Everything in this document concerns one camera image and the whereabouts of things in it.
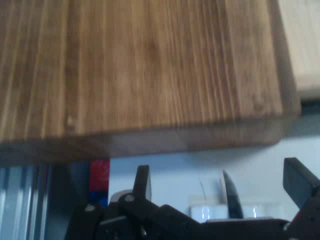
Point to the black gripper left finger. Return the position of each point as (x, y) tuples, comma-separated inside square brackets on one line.
[(142, 180)]

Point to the blue foam block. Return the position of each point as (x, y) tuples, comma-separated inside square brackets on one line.
[(98, 198)]

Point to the white ceramic cutlery rest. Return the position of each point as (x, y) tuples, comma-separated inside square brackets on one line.
[(215, 212)]

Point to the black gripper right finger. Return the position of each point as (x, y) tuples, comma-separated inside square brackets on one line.
[(300, 185)]

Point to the red foam block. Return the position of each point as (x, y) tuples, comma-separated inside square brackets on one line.
[(100, 175)]

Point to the aluminium wall rail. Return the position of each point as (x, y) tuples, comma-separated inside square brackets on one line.
[(22, 205)]

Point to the serrated steel table knife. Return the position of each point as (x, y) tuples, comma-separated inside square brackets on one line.
[(233, 197)]

